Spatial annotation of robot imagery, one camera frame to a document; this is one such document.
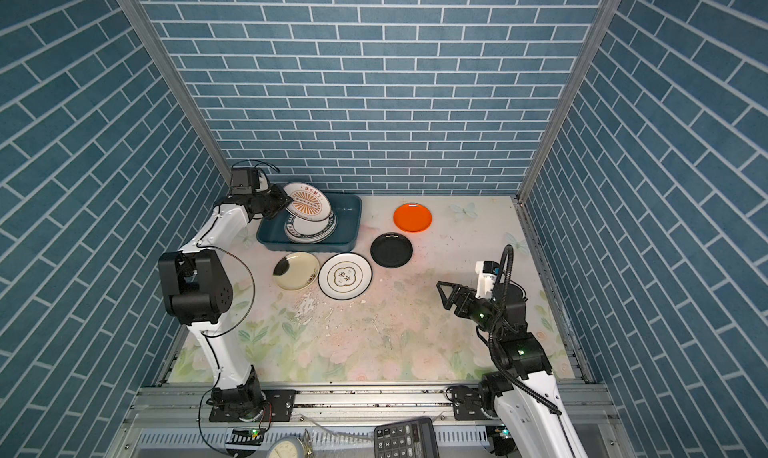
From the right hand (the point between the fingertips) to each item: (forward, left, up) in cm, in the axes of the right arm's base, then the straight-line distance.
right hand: (446, 284), depth 75 cm
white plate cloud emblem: (+10, +31, -17) cm, 37 cm away
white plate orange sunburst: (+29, +45, -3) cm, 54 cm away
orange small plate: (+38, +10, -18) cm, 44 cm away
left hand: (+28, +49, +1) cm, 56 cm away
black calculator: (-31, +6, -16) cm, 36 cm away
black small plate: (+21, +17, -16) cm, 31 cm away
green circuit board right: (-30, -16, -24) cm, 41 cm away
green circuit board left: (-34, +45, -21) cm, 60 cm away
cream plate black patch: (+11, +48, -18) cm, 52 cm away
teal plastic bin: (+24, +61, -16) cm, 67 cm away
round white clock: (-35, +34, -14) cm, 51 cm away
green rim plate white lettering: (+25, +48, -13) cm, 55 cm away
